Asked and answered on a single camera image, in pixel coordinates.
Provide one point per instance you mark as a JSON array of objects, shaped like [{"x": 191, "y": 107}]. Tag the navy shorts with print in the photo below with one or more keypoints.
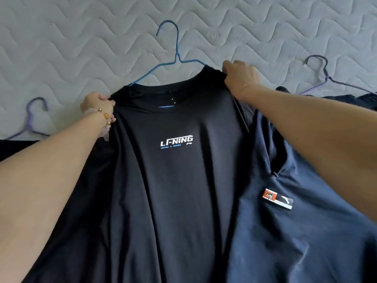
[{"x": 309, "y": 247}]

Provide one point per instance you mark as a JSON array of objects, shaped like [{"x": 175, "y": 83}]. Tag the black Li-Ning t-shirt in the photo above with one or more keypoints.
[{"x": 176, "y": 203}]

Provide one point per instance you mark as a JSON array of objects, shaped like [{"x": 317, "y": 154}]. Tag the person's right forearm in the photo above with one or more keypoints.
[{"x": 318, "y": 138}]

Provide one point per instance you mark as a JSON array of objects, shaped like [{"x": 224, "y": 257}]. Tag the grey quilted mattress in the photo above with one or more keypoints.
[{"x": 88, "y": 41}]

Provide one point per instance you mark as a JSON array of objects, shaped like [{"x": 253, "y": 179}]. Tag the black shorts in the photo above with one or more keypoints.
[{"x": 17, "y": 147}]

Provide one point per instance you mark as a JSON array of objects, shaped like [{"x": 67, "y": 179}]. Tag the person's left hand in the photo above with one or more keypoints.
[{"x": 97, "y": 103}]

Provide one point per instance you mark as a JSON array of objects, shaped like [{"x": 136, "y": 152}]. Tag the person's right hand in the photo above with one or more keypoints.
[{"x": 241, "y": 78}]

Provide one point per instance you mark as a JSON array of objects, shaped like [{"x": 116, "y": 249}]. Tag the person's left forearm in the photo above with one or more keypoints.
[{"x": 44, "y": 188}]

